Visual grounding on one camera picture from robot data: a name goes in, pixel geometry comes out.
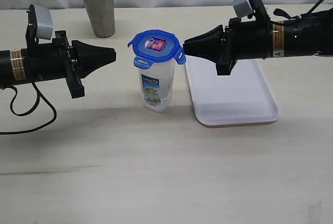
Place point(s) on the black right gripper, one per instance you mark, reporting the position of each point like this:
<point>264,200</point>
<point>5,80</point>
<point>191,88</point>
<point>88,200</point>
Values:
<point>225,46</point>

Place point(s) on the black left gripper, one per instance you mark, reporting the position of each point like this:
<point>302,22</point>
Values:
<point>56,60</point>

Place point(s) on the blue plastic lid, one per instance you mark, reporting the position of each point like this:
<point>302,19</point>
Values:
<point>156,47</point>

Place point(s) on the clear plastic tall container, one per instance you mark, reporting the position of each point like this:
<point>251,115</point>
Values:
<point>156,85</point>

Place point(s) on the stainless steel cup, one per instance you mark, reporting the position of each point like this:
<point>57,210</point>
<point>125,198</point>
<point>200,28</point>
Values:
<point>101,17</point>

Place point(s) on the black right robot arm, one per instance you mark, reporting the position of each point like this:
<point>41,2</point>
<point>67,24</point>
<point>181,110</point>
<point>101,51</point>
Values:
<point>307,36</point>

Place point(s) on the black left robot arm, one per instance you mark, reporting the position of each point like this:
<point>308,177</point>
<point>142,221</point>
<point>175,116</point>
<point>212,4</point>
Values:
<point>12,67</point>

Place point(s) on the white rectangular plastic tray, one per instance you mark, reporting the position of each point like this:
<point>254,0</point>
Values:
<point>242,98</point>

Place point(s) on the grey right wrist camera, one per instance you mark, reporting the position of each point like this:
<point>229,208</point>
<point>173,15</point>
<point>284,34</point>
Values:
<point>250,8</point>

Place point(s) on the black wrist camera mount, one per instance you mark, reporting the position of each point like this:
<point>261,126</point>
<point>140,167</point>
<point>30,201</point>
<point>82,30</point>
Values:
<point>40,25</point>

